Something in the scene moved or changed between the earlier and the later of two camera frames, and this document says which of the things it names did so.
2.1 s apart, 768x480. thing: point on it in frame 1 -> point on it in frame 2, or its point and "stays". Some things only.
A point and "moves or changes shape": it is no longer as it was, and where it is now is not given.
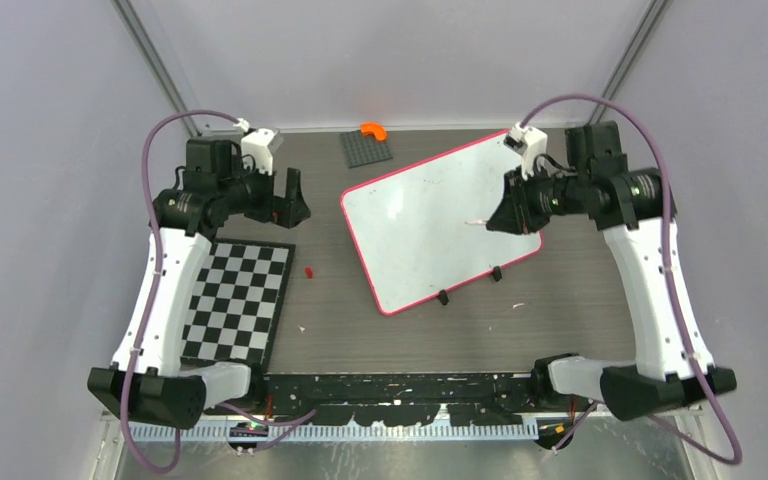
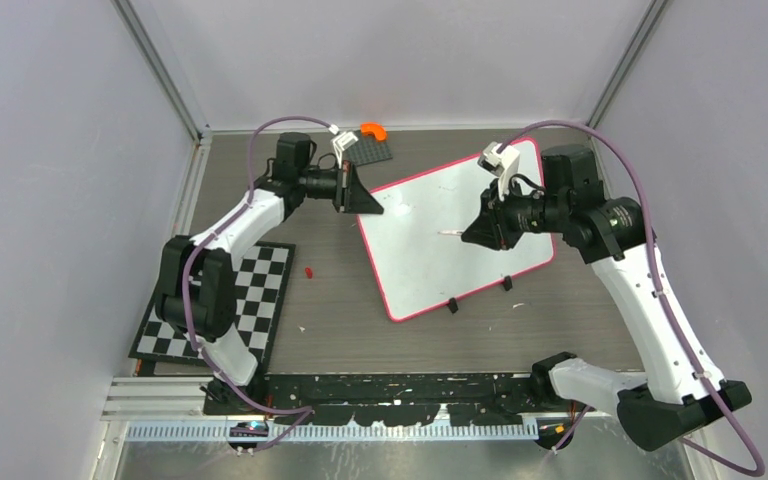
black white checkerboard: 236,302 stays
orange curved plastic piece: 378,130 stays
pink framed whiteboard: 410,226 moves or changes shape
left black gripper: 291,208 -> 351,195
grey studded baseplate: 362,150 stays
